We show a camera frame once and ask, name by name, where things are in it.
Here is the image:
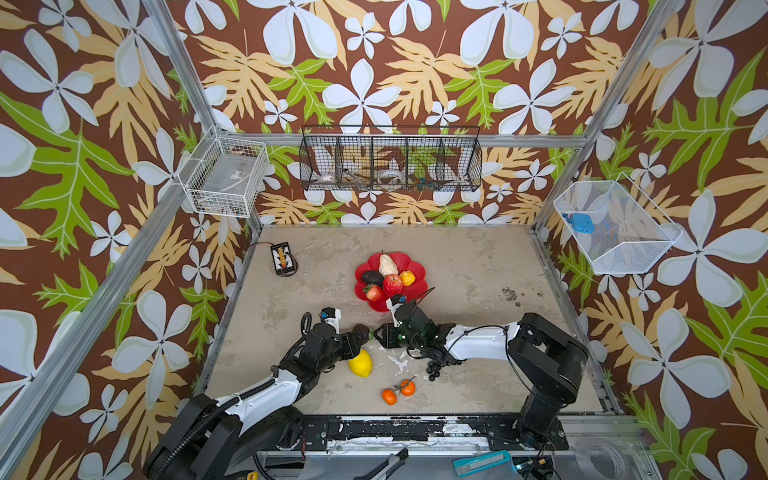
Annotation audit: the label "orange mandarin left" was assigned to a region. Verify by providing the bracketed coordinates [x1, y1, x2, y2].
[381, 389, 397, 405]

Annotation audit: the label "aluminium corner frame post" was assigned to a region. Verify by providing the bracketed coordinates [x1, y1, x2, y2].
[142, 1, 263, 235]

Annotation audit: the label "dark fake avocado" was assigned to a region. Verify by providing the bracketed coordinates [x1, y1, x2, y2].
[361, 270, 384, 287]

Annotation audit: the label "orange mandarin right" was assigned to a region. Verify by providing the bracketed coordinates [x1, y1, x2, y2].
[399, 379, 416, 396]

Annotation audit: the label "red fake strawberry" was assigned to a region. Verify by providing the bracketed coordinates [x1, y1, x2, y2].
[363, 284, 385, 302]

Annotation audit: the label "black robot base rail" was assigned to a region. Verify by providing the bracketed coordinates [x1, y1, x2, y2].
[299, 413, 569, 452]

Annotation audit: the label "white mesh basket right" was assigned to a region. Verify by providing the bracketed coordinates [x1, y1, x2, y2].
[554, 174, 683, 276]

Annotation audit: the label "cream fake garlic bulb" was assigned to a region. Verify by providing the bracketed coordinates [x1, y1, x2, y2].
[378, 254, 399, 277]

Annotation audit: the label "black charger board with connectors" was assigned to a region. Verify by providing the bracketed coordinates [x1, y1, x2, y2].
[270, 242, 298, 277]

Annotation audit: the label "white wire basket left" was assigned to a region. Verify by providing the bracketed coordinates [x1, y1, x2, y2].
[178, 128, 270, 219]

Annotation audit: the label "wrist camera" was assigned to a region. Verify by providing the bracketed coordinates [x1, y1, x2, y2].
[386, 294, 407, 326]
[319, 307, 341, 333]

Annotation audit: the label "small orange-yellow fruit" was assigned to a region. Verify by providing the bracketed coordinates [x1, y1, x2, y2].
[399, 270, 416, 287]

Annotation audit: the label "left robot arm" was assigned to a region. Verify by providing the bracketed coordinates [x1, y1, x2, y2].
[143, 322, 370, 479]

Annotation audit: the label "blue object in basket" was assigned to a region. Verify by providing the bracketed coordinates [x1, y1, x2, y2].
[568, 213, 595, 235]

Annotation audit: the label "red fake pomegranate piece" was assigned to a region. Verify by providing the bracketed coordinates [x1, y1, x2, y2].
[382, 274, 404, 298]

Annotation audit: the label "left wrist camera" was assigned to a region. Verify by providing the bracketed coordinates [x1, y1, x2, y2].
[319, 307, 341, 333]

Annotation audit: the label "yellow fake lemon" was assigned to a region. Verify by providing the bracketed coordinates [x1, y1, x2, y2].
[347, 348, 374, 378]

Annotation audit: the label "orange mandarin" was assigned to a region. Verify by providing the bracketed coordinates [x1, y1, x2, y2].
[381, 389, 397, 405]
[399, 379, 416, 396]

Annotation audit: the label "teal box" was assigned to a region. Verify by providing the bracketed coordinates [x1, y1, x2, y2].
[452, 451, 521, 479]

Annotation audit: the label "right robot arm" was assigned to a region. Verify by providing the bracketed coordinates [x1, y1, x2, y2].
[373, 297, 589, 450]

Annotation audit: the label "black wire basket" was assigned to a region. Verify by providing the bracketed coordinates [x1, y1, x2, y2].
[297, 125, 483, 192]

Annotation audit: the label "dark purple passion fruit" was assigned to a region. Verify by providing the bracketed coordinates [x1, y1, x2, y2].
[352, 324, 371, 346]

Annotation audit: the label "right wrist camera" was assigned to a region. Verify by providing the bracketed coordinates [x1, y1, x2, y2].
[386, 294, 407, 326]

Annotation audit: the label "red flower-shaped fruit bowl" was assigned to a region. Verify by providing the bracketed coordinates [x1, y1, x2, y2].
[354, 252, 429, 312]

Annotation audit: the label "black fake grape bunch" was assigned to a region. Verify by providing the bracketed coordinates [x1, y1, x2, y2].
[426, 354, 463, 382]

